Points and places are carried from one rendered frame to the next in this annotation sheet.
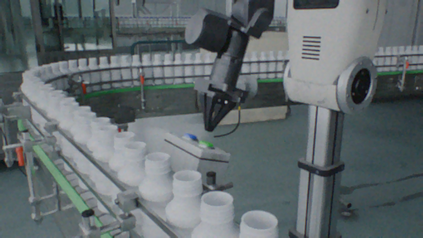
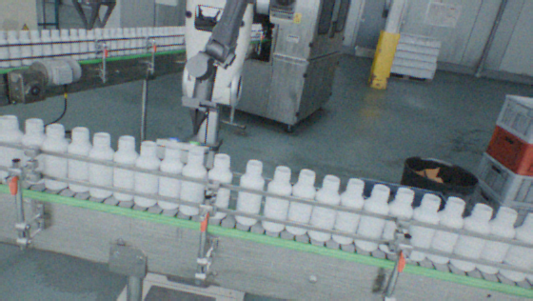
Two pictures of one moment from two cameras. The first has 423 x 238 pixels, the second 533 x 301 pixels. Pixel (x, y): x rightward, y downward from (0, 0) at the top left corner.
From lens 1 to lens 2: 0.75 m
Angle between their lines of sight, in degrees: 48
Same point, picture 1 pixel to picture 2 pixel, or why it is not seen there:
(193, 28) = (196, 66)
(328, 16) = not seen: hidden behind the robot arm
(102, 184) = (150, 186)
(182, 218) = (259, 184)
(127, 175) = (197, 172)
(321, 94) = (219, 93)
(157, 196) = (228, 179)
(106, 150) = (153, 160)
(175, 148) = not seen: hidden behind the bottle
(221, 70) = (207, 91)
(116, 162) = (174, 167)
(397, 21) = not seen: outside the picture
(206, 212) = (284, 175)
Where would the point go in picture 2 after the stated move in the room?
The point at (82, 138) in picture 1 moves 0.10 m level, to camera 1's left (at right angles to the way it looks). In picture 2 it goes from (107, 155) to (64, 164)
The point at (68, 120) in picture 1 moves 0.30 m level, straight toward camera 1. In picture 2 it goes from (59, 142) to (165, 176)
